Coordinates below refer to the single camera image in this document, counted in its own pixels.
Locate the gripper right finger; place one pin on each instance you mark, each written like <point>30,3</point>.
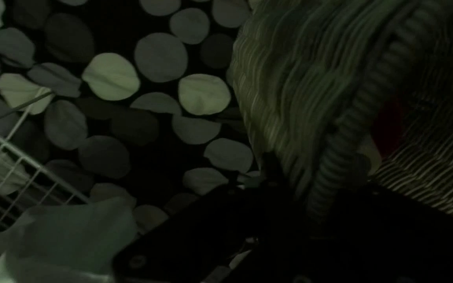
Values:
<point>407,236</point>

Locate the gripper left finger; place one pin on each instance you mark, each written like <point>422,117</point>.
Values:
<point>195,232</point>

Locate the black bed cover with dots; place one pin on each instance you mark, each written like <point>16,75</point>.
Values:
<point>159,129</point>

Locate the cream item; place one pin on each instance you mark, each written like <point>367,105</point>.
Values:
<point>372,155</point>

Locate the red item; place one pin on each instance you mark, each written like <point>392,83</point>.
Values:
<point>387,125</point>

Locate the white cloth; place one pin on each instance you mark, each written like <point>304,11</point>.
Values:
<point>73,239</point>

